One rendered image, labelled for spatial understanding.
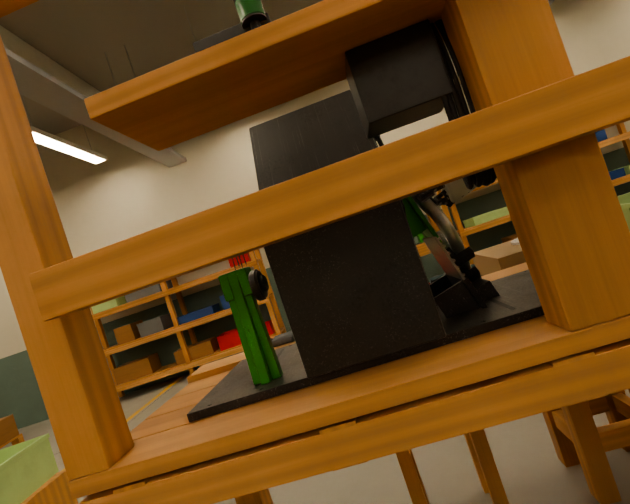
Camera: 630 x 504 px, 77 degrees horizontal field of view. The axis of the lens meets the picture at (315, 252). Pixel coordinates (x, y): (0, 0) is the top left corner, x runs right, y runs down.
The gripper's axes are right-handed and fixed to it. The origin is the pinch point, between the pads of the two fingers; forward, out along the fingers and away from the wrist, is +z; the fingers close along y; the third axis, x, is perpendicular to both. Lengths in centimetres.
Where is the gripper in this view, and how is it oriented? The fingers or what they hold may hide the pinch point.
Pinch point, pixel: (426, 200)
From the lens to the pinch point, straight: 108.6
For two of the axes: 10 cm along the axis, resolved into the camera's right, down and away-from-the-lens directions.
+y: -4.7, -5.7, -6.7
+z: -8.2, 5.6, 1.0
